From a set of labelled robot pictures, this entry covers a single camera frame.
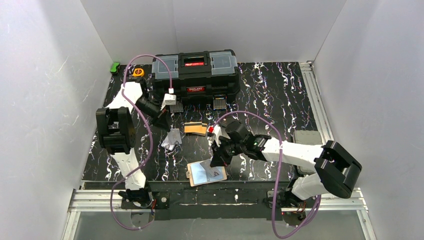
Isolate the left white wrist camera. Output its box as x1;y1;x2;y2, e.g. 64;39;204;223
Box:
161;93;177;110

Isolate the black toolbox with clear lids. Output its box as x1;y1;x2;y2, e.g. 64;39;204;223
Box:
151;49;241;113

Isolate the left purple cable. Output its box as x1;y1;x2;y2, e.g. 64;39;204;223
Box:
109;53;175;231

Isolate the purple cable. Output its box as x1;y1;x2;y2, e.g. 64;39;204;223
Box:
208;110;322;239
109;53;175;231

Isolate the green plastic object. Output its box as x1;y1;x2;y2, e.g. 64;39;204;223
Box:
109;62;121;75

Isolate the white aluminium table rail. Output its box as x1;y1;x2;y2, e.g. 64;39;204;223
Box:
299;61;334;143

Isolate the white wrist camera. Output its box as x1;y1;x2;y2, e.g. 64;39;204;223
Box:
161;93;177;110
206;125;230;147

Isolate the front aluminium rail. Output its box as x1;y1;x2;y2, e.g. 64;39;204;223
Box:
62;186;376;240

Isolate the yellow tape measure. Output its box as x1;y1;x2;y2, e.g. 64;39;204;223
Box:
132;68;145;78

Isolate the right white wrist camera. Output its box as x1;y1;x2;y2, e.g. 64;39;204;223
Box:
206;125;230;147

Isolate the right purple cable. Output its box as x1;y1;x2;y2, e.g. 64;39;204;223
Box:
208;110;322;239

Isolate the grey pad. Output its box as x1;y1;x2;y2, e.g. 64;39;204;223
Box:
293;130;324;175

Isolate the tan card holder with sleeves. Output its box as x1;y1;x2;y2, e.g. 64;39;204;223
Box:
186;159;227;187

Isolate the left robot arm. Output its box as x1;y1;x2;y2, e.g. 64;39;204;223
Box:
95;79;171;191

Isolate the gold card stack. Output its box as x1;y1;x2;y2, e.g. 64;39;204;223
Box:
184;122;208;137

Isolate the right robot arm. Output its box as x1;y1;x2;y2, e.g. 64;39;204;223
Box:
207;121;362;204

